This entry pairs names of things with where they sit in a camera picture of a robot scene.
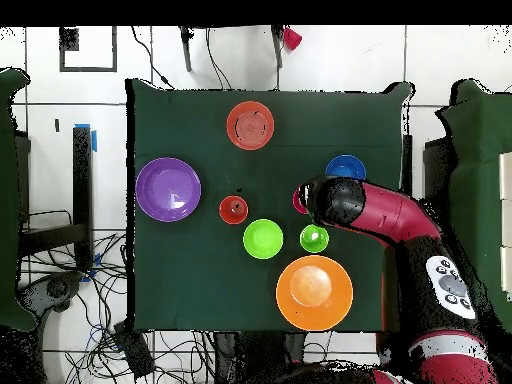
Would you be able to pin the pink cup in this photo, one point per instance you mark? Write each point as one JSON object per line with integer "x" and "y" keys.
{"x": 296, "y": 204}

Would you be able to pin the orange bowl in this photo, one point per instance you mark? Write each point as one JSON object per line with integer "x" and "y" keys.
{"x": 250, "y": 126}

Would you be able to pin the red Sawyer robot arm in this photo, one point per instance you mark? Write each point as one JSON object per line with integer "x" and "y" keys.
{"x": 400, "y": 216}

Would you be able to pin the green bowl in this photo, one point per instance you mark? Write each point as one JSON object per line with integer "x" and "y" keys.
{"x": 262, "y": 240}

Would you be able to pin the orange cup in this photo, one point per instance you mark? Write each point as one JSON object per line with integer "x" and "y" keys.
{"x": 228, "y": 214}

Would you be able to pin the green cup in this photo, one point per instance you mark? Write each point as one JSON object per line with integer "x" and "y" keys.
{"x": 310, "y": 244}

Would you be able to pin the dark green tablecloth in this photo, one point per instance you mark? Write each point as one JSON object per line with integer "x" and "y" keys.
{"x": 200, "y": 280}

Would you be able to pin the large yellow bowl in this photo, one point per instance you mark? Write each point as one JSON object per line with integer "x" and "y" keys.
{"x": 314, "y": 292}

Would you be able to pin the purple bowl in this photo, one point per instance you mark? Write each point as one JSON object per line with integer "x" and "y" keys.
{"x": 160, "y": 188}

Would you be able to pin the blue bowl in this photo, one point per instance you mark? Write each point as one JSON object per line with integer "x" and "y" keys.
{"x": 346, "y": 168}

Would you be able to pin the thin black bar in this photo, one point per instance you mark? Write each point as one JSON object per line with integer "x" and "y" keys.
{"x": 407, "y": 160}

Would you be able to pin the black stand leg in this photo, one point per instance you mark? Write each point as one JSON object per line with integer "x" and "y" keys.
{"x": 277, "y": 52}
{"x": 186, "y": 52}

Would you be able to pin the long black beam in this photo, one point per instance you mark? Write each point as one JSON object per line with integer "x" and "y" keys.
{"x": 82, "y": 180}

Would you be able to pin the red cup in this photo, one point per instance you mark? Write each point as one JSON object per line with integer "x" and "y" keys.
{"x": 292, "y": 38}

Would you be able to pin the black power box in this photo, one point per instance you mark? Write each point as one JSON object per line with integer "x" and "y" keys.
{"x": 134, "y": 352}

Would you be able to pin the short black beam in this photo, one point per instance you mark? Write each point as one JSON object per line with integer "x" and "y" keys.
{"x": 52, "y": 238}

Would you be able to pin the gray black machine base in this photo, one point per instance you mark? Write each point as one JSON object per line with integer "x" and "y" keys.
{"x": 56, "y": 288}

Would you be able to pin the green cloth side table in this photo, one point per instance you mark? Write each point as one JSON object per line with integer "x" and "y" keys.
{"x": 10, "y": 200}
{"x": 480, "y": 180}

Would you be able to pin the white boxes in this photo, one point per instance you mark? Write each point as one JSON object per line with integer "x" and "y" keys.
{"x": 506, "y": 224}

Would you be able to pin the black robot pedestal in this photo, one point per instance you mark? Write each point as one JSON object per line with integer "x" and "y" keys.
{"x": 260, "y": 356}

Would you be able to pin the black square frame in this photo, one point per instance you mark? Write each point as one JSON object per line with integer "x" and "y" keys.
{"x": 114, "y": 52}

